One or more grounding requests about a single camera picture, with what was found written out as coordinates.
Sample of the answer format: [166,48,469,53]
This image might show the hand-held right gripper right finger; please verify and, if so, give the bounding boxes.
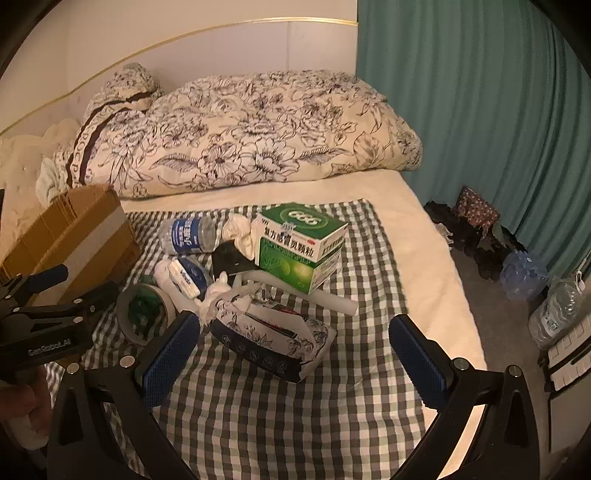
[389,314,541,480]

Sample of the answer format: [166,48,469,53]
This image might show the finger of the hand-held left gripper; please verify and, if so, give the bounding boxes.
[14,281,122,330]
[0,264,70,305]

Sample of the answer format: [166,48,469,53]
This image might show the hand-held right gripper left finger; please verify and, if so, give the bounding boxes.
[46,310,204,480]

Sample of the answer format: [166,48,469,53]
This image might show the green wrapper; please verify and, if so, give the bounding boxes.
[116,282,178,344]

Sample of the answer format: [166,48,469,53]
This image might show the brown cardboard box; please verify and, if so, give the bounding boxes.
[0,184,141,308]

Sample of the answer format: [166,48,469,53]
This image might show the white tissue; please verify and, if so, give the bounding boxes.
[221,215,259,259]
[196,271,259,324]

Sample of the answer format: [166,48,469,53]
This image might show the blue and white tissue pack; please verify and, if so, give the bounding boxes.
[154,256,214,298]

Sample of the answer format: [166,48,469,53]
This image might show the floral tissue pack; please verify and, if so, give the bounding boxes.
[208,298,337,384]

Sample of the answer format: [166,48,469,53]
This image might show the clear water bottle blue label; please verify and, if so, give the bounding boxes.
[159,216,220,254]

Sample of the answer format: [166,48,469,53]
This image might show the white plastic tube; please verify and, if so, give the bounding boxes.
[228,270,358,317]

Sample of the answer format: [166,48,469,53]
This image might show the green medicine box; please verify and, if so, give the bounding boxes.
[254,202,349,296]

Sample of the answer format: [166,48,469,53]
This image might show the person's left hand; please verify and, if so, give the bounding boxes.
[0,364,51,450]

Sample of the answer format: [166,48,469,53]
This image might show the black flat object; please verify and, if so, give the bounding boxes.
[211,241,259,278]

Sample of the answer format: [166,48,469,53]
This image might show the green checked cloth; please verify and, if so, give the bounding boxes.
[44,198,428,480]

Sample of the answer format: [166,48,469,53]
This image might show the pile of dark clothes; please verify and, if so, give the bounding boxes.
[424,200,527,280]

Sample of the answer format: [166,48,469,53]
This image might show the wrapped pack of water bottles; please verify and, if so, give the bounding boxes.
[500,251,550,301]

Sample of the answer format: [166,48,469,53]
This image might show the large clear plastic bottle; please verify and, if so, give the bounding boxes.
[529,272,589,349]

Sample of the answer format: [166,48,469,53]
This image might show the white slotted plastic rack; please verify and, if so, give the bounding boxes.
[540,318,591,393]

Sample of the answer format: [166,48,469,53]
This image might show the floral fabric bag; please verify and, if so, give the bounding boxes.
[455,185,502,232]

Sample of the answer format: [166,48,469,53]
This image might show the floral pillow with brown stripes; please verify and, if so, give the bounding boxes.
[53,62,167,190]

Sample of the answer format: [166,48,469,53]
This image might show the floral duvet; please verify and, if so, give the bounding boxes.
[81,69,424,199]

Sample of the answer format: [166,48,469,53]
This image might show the teal curtain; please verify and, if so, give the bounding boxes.
[356,0,591,287]

